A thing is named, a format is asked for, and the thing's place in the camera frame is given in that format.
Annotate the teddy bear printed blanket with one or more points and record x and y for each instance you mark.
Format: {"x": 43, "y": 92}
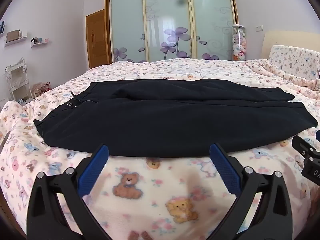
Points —
{"x": 150, "y": 205}

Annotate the clear tube of plush toys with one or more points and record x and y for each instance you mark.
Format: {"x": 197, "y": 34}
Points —
{"x": 239, "y": 45}

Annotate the teddy bear printed pillow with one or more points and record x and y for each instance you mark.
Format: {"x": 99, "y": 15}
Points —
{"x": 292, "y": 60}

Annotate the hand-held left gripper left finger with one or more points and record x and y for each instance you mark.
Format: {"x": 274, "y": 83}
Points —
{"x": 93, "y": 172}

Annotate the black pants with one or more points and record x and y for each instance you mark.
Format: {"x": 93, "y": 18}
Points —
{"x": 162, "y": 120}

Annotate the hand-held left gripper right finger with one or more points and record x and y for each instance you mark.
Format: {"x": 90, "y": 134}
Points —
{"x": 225, "y": 172}

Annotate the white wall shelf with trinkets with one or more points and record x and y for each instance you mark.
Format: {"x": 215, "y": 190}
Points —
{"x": 38, "y": 42}

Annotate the white rack with plastic cover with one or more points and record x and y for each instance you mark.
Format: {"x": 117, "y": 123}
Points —
{"x": 17, "y": 80}

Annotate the white wall shelf with box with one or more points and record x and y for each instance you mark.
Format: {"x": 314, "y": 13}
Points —
{"x": 22, "y": 39}

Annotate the frosted floral sliding-door wardrobe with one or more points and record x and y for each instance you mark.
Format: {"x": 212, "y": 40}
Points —
{"x": 127, "y": 25}

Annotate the white wall shelf with books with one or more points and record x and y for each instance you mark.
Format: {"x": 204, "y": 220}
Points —
{"x": 2, "y": 30}

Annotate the white wall switch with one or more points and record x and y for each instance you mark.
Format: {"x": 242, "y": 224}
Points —
{"x": 259, "y": 28}

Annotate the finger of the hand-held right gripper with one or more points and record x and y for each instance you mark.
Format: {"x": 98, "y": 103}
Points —
{"x": 301, "y": 143}

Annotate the beige headboard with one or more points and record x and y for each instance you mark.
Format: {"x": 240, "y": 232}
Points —
{"x": 287, "y": 38}

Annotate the wooden door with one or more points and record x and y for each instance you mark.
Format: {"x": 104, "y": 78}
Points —
{"x": 97, "y": 40}

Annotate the brown box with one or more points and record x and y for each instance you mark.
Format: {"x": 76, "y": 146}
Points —
{"x": 13, "y": 36}

